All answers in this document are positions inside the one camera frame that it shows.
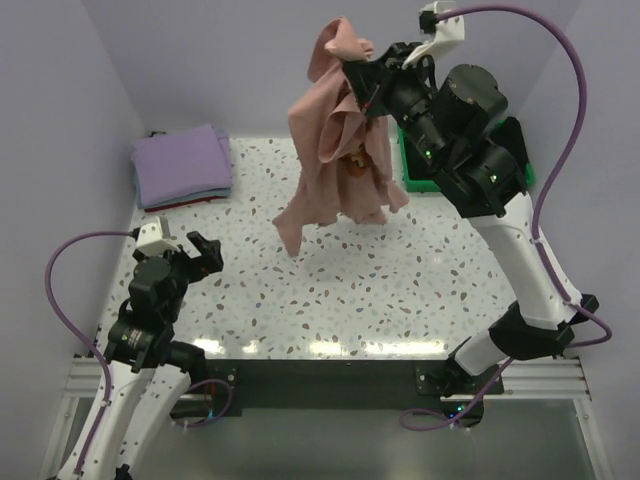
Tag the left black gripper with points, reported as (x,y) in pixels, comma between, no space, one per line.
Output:
(210,248)

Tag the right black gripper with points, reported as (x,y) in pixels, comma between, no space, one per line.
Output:
(373,79)

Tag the pink printed t shirt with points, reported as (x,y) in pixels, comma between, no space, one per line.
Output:
(345,158)

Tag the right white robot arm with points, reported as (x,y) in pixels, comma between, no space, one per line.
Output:
(478,161)

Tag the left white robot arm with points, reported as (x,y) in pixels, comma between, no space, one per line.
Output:
(144,369)

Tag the folded dark red t shirt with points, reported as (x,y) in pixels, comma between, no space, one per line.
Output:
(173,205)

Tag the folded purple t shirt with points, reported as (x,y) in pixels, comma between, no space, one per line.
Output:
(172,165)

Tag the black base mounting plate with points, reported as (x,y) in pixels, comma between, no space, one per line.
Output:
(348,384)

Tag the green plastic bin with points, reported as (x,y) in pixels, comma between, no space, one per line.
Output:
(417,175)

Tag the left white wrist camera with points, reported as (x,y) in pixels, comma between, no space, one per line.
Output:
(154,238)

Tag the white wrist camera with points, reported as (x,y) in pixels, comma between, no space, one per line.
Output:
(443,33)
(154,238)

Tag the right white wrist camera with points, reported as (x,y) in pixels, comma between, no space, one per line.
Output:
(443,33)

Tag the aluminium frame rail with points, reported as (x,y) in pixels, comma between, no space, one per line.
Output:
(540,379)

